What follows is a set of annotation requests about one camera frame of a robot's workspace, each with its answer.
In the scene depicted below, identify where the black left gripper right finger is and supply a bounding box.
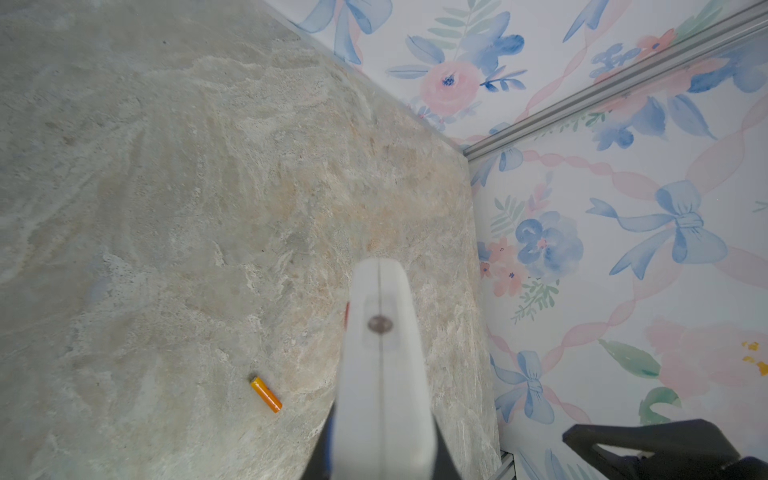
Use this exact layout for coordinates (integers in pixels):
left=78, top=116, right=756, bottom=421
left=432, top=420, right=462, bottom=480

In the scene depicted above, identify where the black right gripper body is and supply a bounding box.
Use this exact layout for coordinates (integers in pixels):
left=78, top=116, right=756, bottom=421
left=620, top=452, right=767, bottom=480

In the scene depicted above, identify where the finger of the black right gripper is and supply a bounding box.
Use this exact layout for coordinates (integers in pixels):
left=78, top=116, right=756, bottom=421
left=562, top=419, right=741, bottom=479

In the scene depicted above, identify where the orange AA battery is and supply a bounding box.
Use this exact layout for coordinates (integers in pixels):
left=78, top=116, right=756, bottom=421
left=249, top=376, right=283, bottom=413

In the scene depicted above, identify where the white remote control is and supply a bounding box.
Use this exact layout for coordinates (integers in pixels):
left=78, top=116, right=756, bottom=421
left=330, top=258, right=438, bottom=479

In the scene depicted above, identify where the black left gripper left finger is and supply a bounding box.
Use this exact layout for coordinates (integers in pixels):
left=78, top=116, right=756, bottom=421
left=301, top=404, right=335, bottom=480

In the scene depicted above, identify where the aluminium corner post right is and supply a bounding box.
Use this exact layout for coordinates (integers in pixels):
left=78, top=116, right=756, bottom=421
left=464, top=1, right=767, bottom=162

